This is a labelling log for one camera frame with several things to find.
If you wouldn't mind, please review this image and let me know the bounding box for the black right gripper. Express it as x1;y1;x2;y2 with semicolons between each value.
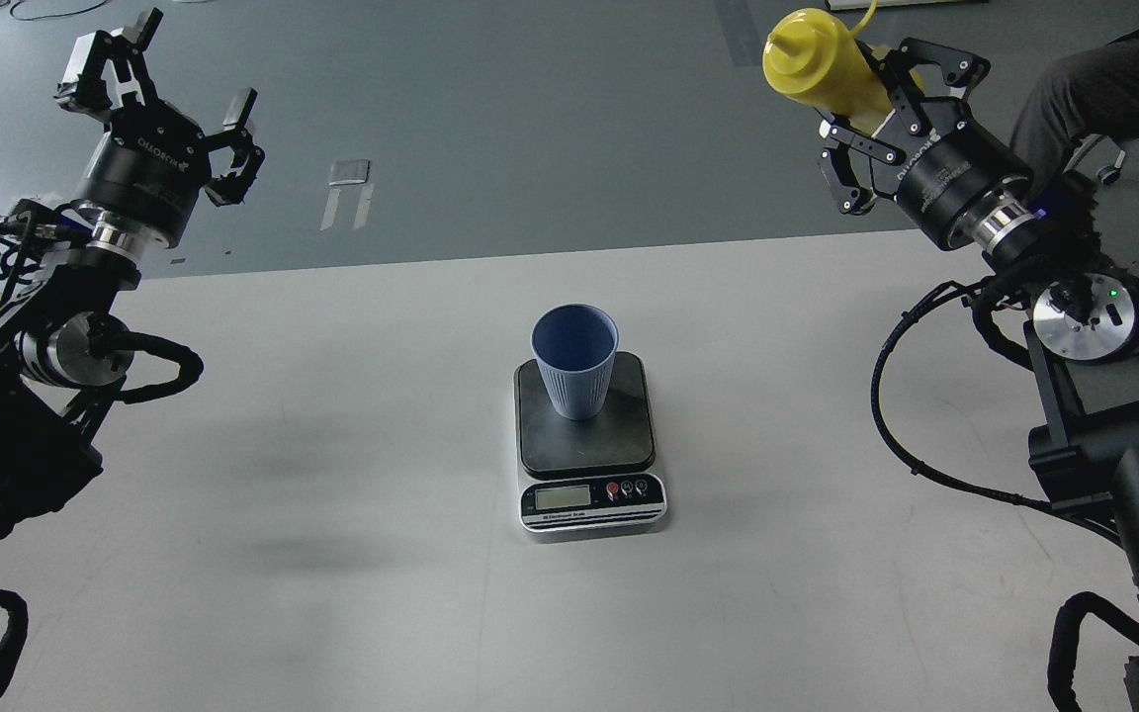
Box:
818;38;1032;251

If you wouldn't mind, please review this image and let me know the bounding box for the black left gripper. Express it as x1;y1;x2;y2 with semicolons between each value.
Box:
54;8;265;249

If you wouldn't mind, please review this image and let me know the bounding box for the yellow squeeze bottle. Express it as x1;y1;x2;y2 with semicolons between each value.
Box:
762;1;892;134

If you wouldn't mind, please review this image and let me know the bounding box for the blue ribbed plastic cup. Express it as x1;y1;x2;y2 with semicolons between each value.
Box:
530;304;620;422

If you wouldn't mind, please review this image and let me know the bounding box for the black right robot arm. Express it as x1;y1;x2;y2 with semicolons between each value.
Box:
818;38;1139;711

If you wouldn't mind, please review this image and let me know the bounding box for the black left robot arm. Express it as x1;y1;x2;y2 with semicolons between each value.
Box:
0;8;265;541

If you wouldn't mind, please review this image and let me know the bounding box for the black digital kitchen scale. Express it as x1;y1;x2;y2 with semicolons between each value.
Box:
513;351;669;542

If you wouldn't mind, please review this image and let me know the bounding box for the grey metal floor plate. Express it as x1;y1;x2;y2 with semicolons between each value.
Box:
328;159;372;188

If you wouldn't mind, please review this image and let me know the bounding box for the seated person in dark clothes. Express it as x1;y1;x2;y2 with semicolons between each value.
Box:
1009;28;1139;200

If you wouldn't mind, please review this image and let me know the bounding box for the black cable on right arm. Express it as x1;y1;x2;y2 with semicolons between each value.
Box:
871;280;1055;513

